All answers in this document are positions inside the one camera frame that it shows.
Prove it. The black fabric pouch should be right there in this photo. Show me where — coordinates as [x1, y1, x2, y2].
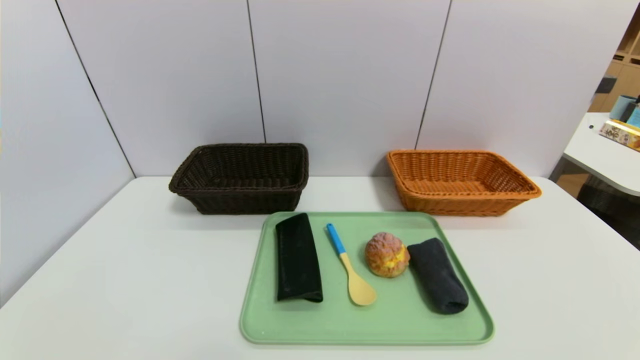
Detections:
[275, 212, 324, 304]

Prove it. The cream puff bread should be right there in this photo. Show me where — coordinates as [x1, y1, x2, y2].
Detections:
[364, 232, 411, 279]

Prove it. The wooden spoon with blue handle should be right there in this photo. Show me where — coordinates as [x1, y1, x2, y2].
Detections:
[325, 223, 378, 307]

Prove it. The dark grey towel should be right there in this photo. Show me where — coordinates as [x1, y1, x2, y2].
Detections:
[406, 237, 470, 315]

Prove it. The dark brown wicker basket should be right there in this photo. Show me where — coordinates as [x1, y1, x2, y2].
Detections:
[168, 143, 310, 216]

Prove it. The orange wicker basket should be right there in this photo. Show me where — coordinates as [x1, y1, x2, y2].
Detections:
[386, 149, 543, 217]

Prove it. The light green plastic tray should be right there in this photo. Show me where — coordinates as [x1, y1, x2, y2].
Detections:
[239, 211, 496, 346]

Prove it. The white side table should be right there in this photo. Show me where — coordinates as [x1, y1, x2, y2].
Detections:
[563, 112, 640, 197]

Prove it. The dark woven chair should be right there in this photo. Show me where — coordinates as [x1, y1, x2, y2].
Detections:
[577, 175, 640, 248]

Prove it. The yellow printed box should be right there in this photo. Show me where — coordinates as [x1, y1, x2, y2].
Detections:
[599, 119, 640, 152]

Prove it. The blue grey cup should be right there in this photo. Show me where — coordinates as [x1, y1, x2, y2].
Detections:
[609, 95, 638, 122]

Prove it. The wooden shelf unit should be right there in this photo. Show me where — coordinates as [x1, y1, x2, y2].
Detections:
[587, 5, 640, 113]

